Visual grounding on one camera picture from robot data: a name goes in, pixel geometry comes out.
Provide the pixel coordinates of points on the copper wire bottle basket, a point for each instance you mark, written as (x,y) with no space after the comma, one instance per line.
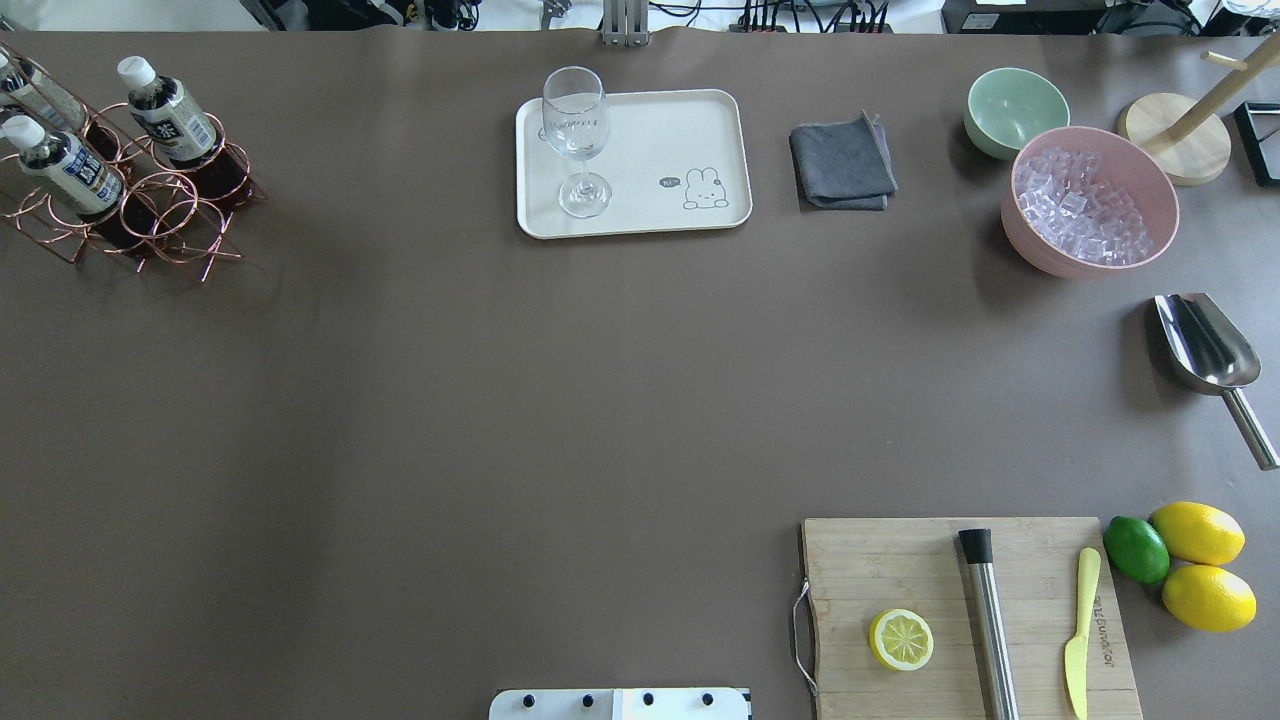
(188,232)

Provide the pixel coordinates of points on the tea bottle white cap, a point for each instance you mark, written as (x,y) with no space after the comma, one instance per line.
(27,91)
(69,170)
(185,134)

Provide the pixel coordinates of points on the cream rabbit tray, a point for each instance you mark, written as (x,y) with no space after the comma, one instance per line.
(676,161)

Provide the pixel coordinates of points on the clear wine glass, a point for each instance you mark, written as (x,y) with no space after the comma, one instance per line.
(576,123)

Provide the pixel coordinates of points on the grey folded cloth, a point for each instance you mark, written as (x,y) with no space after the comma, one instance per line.
(844,166)

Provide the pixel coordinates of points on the bamboo cutting board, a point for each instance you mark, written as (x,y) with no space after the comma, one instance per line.
(860,567)

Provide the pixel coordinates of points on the lemon half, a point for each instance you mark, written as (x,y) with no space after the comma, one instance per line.
(901,640)

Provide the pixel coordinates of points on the green bowl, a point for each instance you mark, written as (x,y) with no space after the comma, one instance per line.
(1007,107)

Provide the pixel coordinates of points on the steel muddler black tip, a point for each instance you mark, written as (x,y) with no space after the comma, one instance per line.
(976,544)

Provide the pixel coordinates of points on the pink bowl of ice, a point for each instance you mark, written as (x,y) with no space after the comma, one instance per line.
(1083,203)

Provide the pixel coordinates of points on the yellow plastic knife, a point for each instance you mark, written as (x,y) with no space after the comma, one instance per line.
(1076,650)

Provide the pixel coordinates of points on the green lime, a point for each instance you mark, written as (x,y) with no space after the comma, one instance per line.
(1137,550)

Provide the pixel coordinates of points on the metal ice scoop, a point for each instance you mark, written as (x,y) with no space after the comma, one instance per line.
(1213,357)

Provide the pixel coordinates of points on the yellow lemon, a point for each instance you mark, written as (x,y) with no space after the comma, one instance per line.
(1208,598)
(1199,533)

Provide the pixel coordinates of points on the wooden cup stand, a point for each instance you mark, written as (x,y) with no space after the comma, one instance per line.
(1185,136)

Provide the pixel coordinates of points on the black glass rack tray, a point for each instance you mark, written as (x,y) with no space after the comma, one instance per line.
(1257,127)

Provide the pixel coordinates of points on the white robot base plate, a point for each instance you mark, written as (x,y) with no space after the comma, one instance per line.
(623,703)

